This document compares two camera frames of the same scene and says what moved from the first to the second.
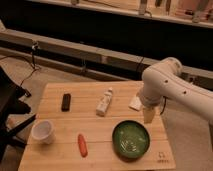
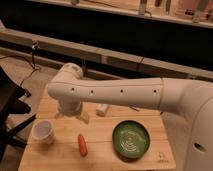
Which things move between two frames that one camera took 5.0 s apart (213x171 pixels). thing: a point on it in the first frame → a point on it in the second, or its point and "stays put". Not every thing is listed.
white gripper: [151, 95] → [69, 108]
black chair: [10, 95] stays put
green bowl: [131, 140] stays put
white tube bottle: [104, 103] stays put
